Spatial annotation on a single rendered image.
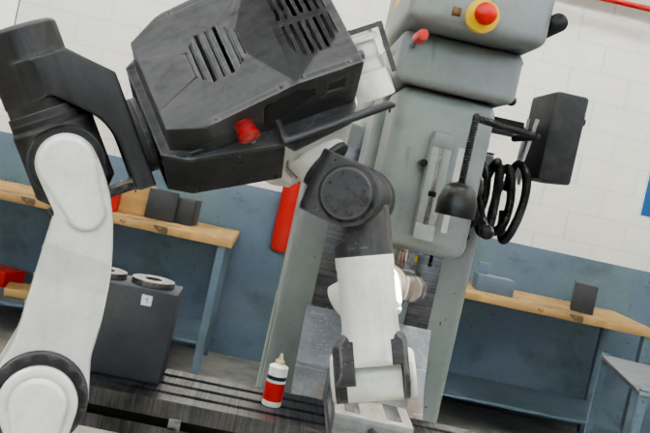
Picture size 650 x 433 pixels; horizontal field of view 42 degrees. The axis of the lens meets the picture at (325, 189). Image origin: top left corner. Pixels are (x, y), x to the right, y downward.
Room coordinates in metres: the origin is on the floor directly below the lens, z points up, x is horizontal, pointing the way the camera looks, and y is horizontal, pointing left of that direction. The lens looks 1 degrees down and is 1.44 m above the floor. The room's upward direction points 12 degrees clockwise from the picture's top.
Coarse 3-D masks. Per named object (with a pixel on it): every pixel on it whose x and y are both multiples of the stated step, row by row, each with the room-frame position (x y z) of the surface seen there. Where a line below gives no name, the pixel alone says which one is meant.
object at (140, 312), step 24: (120, 288) 1.70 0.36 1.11; (144, 288) 1.70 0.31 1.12; (168, 288) 1.74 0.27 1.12; (120, 312) 1.70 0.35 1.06; (144, 312) 1.70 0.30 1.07; (168, 312) 1.70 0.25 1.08; (120, 336) 1.70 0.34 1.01; (144, 336) 1.70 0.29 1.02; (168, 336) 1.71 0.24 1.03; (96, 360) 1.70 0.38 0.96; (120, 360) 1.70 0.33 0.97; (144, 360) 1.70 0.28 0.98
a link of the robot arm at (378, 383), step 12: (360, 372) 1.27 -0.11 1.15; (372, 372) 1.27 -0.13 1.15; (384, 372) 1.27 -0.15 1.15; (396, 372) 1.27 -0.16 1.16; (360, 384) 1.27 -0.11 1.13; (372, 384) 1.27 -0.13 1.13; (384, 384) 1.27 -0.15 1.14; (396, 384) 1.27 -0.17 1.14; (348, 396) 1.27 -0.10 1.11; (360, 396) 1.27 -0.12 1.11; (372, 396) 1.28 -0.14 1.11; (384, 396) 1.28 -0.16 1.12; (396, 396) 1.28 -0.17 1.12
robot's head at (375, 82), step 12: (372, 36) 1.40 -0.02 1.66; (360, 48) 1.40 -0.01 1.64; (372, 48) 1.41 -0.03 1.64; (372, 60) 1.41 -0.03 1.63; (384, 60) 1.42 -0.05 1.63; (372, 72) 1.40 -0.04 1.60; (384, 72) 1.41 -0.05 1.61; (360, 84) 1.41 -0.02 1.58; (372, 84) 1.40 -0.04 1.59; (384, 84) 1.41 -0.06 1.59; (360, 96) 1.42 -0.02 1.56; (372, 96) 1.41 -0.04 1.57; (384, 96) 1.41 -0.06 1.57
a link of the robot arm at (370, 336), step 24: (336, 264) 1.28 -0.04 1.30; (360, 264) 1.25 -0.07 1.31; (384, 264) 1.26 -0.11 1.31; (360, 288) 1.25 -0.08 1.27; (384, 288) 1.25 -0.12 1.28; (360, 312) 1.24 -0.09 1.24; (384, 312) 1.25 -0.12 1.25; (360, 336) 1.24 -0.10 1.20; (384, 336) 1.24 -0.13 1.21; (336, 360) 1.26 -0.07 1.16; (360, 360) 1.24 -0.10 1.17; (384, 360) 1.24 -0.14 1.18; (408, 360) 1.25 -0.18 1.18; (336, 384) 1.26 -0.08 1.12; (408, 384) 1.26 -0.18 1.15
